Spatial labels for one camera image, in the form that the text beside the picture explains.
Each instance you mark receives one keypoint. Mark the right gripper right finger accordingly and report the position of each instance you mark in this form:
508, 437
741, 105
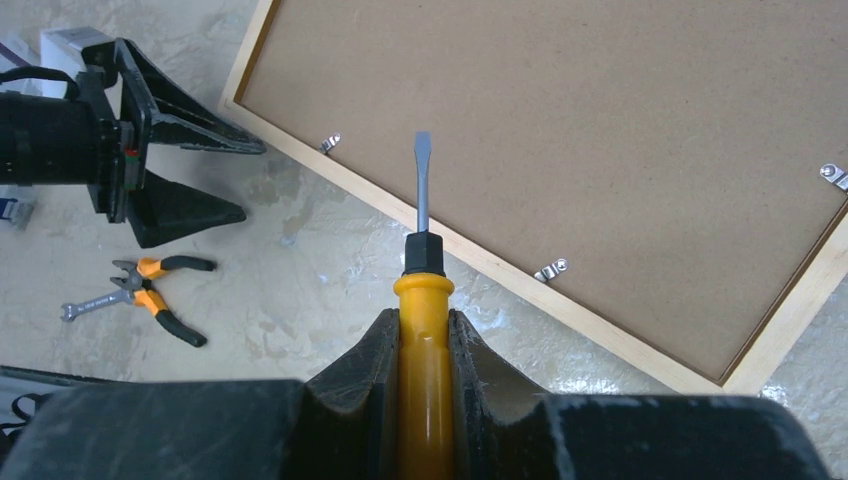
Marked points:
506, 426

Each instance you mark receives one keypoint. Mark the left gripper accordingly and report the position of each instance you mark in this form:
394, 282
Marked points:
155, 111

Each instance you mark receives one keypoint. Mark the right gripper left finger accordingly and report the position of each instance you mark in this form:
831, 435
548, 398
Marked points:
338, 425

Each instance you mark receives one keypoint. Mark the yellow handled screwdriver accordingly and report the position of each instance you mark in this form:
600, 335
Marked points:
425, 413

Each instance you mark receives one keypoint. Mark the wooden picture frame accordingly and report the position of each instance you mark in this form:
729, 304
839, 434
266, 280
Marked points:
649, 173

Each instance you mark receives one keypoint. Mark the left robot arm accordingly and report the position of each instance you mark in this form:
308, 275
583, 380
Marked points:
49, 141

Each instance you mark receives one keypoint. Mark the orange black pliers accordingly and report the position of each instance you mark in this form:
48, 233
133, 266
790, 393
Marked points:
138, 285

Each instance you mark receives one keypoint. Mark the small silver wrench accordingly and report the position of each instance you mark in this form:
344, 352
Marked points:
73, 310

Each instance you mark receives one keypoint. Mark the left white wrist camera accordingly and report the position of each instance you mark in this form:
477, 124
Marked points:
61, 48

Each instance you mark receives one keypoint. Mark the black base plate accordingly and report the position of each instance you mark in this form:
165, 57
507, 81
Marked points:
25, 391

